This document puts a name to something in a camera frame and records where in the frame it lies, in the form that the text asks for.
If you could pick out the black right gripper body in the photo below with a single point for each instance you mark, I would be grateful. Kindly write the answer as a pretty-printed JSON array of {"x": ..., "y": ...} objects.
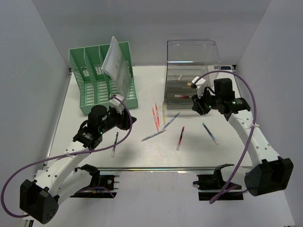
[{"x": 207, "y": 102}]

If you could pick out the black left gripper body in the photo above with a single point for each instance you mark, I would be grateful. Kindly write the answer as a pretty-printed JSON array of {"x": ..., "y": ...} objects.
[{"x": 115, "y": 119}]

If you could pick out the dark blue pen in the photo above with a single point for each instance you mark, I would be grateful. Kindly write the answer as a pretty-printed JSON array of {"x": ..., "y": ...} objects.
[{"x": 114, "y": 147}]

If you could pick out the grey clear pen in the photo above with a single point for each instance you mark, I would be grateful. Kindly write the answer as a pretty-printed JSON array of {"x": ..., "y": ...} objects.
[{"x": 153, "y": 135}]

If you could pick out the light blue pen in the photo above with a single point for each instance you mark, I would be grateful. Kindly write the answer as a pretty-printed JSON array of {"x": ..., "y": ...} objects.
[{"x": 171, "y": 120}]

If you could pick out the dark red pen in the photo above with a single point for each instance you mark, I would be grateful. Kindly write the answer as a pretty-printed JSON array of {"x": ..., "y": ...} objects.
[{"x": 180, "y": 139}]

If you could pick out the clear acrylic drawer cabinet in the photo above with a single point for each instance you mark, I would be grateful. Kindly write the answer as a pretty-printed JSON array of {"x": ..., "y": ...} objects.
[{"x": 190, "y": 58}]

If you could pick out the clear plastic document folder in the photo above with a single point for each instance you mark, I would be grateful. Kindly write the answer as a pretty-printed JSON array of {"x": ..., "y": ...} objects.
[{"x": 117, "y": 66}]

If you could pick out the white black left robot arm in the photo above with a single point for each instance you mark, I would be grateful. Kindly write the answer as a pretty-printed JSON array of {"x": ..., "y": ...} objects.
[{"x": 41, "y": 197}]

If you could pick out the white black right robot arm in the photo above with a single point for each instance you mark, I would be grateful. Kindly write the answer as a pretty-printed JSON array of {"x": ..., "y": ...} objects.
[{"x": 270, "y": 172}]

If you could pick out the orange pen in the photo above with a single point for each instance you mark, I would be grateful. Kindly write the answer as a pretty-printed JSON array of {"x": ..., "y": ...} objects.
[{"x": 155, "y": 119}]

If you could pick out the red pink pen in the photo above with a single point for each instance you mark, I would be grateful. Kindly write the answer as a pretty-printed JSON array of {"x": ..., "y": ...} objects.
[{"x": 157, "y": 114}]

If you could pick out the yellow pen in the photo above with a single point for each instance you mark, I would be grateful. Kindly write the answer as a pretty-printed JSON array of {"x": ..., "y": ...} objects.
[{"x": 163, "y": 114}]

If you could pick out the green file organizer rack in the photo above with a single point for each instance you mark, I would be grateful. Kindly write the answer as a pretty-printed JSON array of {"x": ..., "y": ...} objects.
[{"x": 95, "y": 86}]

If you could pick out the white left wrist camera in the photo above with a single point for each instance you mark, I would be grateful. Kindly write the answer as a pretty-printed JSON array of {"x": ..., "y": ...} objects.
[{"x": 116, "y": 102}]

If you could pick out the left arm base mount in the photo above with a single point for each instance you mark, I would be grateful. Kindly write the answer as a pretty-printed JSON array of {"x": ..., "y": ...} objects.
[{"x": 101, "y": 185}]

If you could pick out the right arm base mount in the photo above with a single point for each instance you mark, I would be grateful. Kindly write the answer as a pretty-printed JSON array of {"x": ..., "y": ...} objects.
[{"x": 210, "y": 184}]

